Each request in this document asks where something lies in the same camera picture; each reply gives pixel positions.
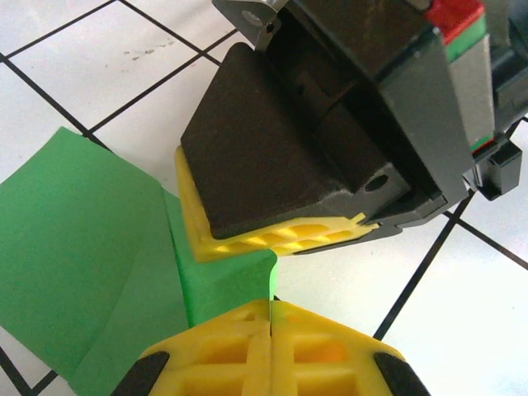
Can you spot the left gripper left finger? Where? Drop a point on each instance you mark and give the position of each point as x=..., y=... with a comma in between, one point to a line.
x=222, y=359

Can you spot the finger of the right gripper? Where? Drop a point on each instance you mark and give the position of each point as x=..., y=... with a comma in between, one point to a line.
x=297, y=243
x=255, y=165

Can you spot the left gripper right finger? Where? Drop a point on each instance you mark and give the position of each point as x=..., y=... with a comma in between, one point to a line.
x=326, y=359

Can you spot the green cloth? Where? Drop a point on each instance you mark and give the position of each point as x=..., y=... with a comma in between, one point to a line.
x=62, y=227

